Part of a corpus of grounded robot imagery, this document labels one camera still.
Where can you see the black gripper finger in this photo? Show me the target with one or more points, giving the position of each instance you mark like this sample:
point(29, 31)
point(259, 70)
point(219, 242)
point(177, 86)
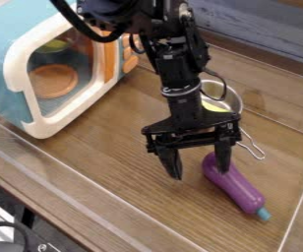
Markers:
point(170, 160)
point(223, 152)

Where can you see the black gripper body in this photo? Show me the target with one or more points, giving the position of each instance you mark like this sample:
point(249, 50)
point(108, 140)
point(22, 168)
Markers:
point(193, 126)

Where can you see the purple toy eggplant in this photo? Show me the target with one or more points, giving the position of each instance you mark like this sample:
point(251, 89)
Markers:
point(237, 187)

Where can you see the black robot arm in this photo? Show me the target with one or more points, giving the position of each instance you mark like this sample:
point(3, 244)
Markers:
point(177, 52)

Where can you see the yellow toy banana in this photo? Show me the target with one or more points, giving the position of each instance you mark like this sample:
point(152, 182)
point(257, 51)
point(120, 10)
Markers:
point(212, 107)

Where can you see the orange microwave turntable plate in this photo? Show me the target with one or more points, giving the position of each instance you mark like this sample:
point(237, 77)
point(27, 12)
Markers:
point(53, 80)

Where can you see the blue toy microwave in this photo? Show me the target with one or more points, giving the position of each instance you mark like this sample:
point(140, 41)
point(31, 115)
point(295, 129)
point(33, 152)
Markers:
point(38, 38)

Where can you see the silver pot with wire handle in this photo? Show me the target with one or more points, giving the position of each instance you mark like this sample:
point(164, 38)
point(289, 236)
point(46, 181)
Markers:
point(225, 98)

